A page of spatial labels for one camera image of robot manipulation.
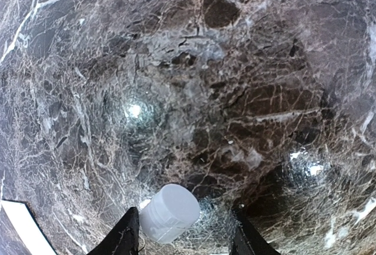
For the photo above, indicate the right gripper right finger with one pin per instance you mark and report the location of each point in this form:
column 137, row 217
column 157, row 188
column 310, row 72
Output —
column 247, row 240

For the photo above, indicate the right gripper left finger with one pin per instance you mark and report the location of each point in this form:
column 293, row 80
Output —
column 123, row 239

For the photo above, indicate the white glue stick cap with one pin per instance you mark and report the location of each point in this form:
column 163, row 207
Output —
column 170, row 212

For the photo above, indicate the cream paper envelope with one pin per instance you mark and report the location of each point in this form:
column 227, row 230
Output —
column 27, row 228

